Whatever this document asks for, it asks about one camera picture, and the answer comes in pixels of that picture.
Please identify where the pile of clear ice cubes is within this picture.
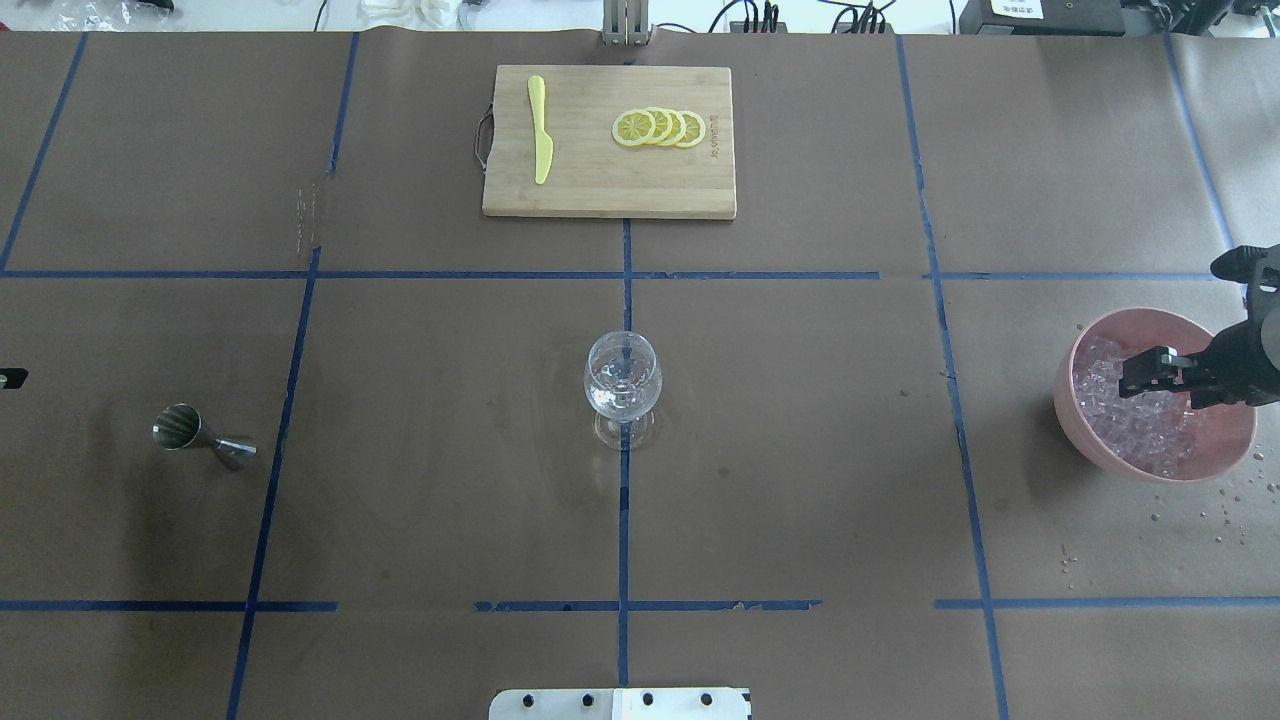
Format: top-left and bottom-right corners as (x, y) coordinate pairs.
(1071, 336), (1207, 479)

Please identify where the black box device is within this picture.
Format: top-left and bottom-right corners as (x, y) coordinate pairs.
(957, 1), (1125, 37)

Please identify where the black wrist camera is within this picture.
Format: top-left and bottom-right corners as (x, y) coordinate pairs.
(1210, 245), (1279, 292)

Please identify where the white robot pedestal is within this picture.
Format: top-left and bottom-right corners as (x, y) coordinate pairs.
(488, 685), (753, 719)

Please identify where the steel cocktail jigger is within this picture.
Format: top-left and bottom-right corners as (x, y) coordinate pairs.
(151, 404), (259, 471)

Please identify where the pink bowl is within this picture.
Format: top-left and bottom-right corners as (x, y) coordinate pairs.
(1053, 307), (1258, 484)

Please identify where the white crumpled cloth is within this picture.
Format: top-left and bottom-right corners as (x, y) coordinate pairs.
(358, 1), (465, 31)

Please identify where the aluminium frame post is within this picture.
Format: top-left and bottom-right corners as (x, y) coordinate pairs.
(602, 0), (653, 47)

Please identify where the bamboo cutting board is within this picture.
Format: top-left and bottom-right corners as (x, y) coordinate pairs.
(483, 64), (739, 222)

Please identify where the lemon slice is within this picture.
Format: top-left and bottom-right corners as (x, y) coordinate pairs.
(611, 109), (658, 147)
(644, 108), (677, 146)
(658, 108), (687, 147)
(673, 110), (707, 149)

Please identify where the yellow plastic knife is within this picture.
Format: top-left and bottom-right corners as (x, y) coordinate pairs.
(527, 76), (554, 184)

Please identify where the clear plastic bag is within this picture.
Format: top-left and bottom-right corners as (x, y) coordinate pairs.
(49, 1), (177, 32)

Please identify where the clear wine glass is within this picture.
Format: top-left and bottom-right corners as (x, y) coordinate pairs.
(582, 331), (663, 451)

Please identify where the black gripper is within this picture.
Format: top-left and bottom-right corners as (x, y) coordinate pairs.
(1117, 290), (1279, 409)

